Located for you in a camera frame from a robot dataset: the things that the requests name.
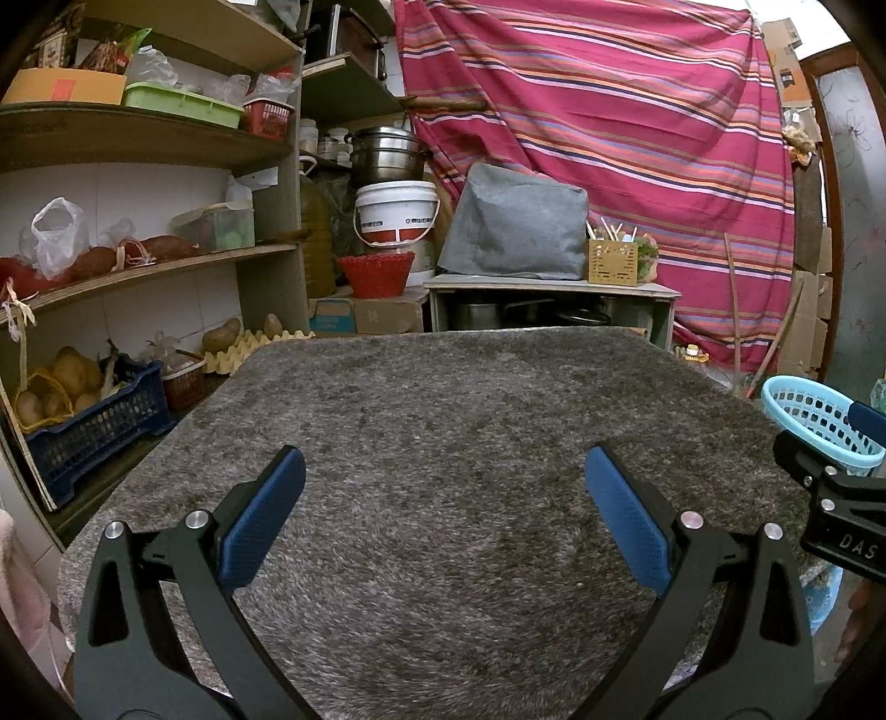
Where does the small red basket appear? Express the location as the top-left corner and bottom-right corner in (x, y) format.
(244, 98), (295, 141)

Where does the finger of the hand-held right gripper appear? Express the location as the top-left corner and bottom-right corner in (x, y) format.
(848, 400), (886, 439)
(771, 429), (840, 494)

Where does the yellow cardboard box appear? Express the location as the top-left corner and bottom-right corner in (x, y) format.
(2, 67), (127, 106)

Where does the yellow net bag of potatoes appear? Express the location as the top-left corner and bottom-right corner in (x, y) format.
(14, 346), (105, 434)

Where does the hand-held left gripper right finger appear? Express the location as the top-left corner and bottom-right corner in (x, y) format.
(581, 443), (818, 720)

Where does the clear plastic food container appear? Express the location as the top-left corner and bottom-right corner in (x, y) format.
(172, 200), (256, 254)

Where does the large oil bottle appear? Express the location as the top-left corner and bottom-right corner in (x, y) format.
(297, 156), (338, 300)

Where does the white plastic bag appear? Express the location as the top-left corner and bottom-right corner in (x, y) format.
(31, 197), (91, 278)

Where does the grey fabric cover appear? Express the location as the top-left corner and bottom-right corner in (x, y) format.
(437, 162), (591, 281)

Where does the cardboard box with orange print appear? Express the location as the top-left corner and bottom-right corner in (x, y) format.
(761, 20), (811, 105)

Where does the person's right forearm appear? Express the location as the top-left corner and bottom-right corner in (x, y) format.
(834, 582), (880, 666)

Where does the dark blue plastic crate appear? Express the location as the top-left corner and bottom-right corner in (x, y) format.
(24, 356), (173, 510)

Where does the pink striped cloth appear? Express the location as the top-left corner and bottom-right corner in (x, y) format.
(394, 0), (797, 375)

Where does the clear plastic bag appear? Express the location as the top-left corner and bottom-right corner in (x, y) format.
(128, 45), (182, 90)

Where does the cardboard box with blue label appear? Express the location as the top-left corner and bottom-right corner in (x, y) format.
(308, 291), (426, 338)

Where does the wooden shelf unit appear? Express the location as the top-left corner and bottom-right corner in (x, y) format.
(0, 0), (409, 513)

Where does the bundle of wooden sticks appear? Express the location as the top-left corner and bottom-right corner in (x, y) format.
(587, 216), (638, 243)

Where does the yellow wicker box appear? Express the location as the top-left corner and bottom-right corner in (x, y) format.
(588, 237), (639, 286)

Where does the white plastic bucket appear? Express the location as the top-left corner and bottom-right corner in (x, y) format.
(354, 181), (440, 248)

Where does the red mesh bag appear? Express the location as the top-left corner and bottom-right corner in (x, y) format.
(0, 258), (70, 295)

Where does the wooden framed glass door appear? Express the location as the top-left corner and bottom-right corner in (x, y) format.
(799, 45), (886, 416)

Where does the cardboard egg carton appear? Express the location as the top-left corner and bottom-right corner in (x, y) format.
(204, 330), (316, 375)

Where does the small brown woven basket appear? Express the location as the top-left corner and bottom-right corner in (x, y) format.
(161, 349), (209, 411)

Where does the sweet potato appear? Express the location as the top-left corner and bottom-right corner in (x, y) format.
(121, 235), (202, 264)
(69, 245), (119, 281)

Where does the large potato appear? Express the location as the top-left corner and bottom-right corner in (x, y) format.
(202, 317), (243, 353)

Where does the large steel pot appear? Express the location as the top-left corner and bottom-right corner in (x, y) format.
(344, 126), (430, 187)

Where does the small wooden cabinet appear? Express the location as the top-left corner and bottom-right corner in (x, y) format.
(424, 273), (683, 351)

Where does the stack of flattened cardboard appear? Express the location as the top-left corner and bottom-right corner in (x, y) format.
(779, 225), (835, 380)

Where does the grey shaggy mat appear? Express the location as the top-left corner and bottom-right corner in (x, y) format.
(56, 325), (832, 720)

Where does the small steel pot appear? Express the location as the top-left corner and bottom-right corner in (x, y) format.
(453, 301), (503, 332)

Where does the red plastic basin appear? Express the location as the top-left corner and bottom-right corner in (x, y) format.
(336, 251), (416, 300)

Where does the green plastic tray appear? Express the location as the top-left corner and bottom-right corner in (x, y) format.
(123, 81), (245, 129)

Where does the red and green snack bag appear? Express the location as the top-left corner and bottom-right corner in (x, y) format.
(79, 26), (152, 76)

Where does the light blue plastic basket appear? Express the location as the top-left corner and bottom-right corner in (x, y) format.
(761, 375), (886, 477)

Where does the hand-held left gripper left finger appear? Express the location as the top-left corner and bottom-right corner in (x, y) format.
(73, 445), (326, 720)

